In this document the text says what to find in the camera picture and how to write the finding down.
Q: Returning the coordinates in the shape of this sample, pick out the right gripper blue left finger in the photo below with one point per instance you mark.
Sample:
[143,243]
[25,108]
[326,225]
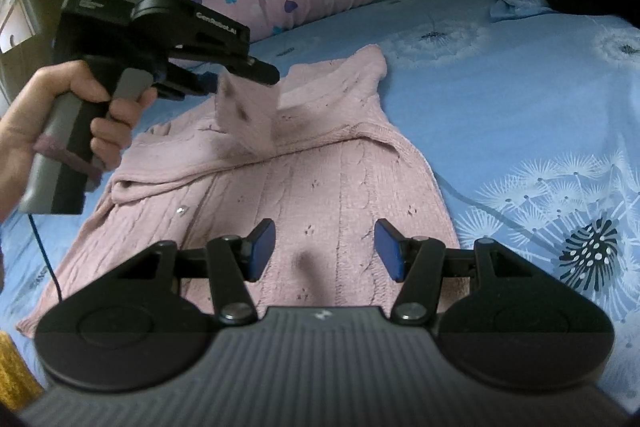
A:
[249,254]

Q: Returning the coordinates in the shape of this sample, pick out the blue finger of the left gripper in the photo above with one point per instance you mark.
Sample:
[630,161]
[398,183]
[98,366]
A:
[235,60]
[176,83]

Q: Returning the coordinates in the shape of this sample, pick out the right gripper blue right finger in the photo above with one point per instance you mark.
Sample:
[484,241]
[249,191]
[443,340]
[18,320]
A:
[398,252]

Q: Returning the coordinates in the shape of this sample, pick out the person's left hand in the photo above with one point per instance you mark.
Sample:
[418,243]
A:
[48,104]

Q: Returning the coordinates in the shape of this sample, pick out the blue dandelion bed sheet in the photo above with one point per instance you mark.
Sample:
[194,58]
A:
[530,127]

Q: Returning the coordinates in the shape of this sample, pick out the pink knit cardigan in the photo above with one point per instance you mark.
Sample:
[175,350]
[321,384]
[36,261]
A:
[337,166]

